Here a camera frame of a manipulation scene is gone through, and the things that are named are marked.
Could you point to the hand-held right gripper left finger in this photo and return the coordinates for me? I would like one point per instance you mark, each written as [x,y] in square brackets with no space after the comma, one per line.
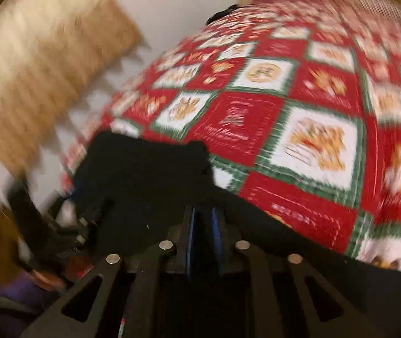
[189,243]

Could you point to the purple cloth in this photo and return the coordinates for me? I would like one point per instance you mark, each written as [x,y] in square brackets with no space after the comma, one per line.
[10,290]

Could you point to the beige floral curtain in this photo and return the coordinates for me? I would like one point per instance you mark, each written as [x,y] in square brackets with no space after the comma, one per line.
[45,60]

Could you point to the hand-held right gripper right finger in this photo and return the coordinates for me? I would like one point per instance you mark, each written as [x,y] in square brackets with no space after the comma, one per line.
[217,232]

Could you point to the red checked printed bedspread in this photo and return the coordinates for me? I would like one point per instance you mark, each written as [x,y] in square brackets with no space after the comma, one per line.
[309,77]

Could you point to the dark patterned cloth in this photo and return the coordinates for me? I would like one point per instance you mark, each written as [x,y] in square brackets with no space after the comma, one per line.
[221,13]

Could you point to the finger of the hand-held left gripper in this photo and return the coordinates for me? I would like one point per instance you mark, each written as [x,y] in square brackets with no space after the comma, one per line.
[79,229]

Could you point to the striped pillow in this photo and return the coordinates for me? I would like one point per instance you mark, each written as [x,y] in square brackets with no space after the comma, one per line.
[379,5]

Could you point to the black pants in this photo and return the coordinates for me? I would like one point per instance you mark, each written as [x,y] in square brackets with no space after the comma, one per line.
[144,183]

